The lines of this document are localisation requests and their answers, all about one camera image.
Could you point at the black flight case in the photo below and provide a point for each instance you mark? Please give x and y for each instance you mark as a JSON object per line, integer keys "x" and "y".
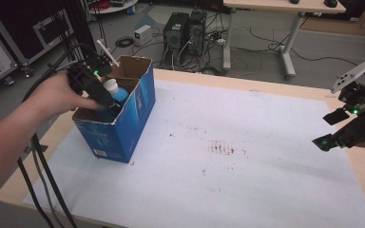
{"x": 28, "y": 25}

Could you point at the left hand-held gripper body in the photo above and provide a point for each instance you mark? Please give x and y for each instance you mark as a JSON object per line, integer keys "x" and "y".
{"x": 88, "y": 82}

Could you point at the white table mat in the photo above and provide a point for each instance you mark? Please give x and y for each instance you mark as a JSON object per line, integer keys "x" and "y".
{"x": 218, "y": 164}

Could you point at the black computer tower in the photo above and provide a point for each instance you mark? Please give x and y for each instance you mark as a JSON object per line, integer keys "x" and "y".
{"x": 175, "y": 31}
{"x": 198, "y": 31}

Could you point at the round white table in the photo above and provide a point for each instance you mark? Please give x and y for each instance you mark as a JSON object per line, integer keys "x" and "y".
{"x": 114, "y": 6}

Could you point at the black computer mouse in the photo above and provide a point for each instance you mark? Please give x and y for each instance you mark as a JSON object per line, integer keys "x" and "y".
{"x": 330, "y": 3}
{"x": 294, "y": 1}

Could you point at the blue bottle with white cap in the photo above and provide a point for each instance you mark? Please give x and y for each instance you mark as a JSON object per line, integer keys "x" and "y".
{"x": 119, "y": 93}

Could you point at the blue cardboard box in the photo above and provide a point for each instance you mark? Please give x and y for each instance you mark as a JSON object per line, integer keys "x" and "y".
{"x": 123, "y": 126}

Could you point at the small white box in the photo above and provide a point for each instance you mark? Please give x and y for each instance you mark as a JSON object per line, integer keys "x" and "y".
{"x": 143, "y": 34}

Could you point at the person's left hand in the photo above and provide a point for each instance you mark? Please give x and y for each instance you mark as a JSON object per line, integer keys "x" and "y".
{"x": 60, "y": 95}

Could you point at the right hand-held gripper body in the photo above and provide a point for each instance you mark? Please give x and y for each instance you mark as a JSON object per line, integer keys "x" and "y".
{"x": 361, "y": 107}

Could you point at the wooden desk with white legs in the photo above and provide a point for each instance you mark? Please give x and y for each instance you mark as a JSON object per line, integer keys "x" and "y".
{"x": 282, "y": 6}

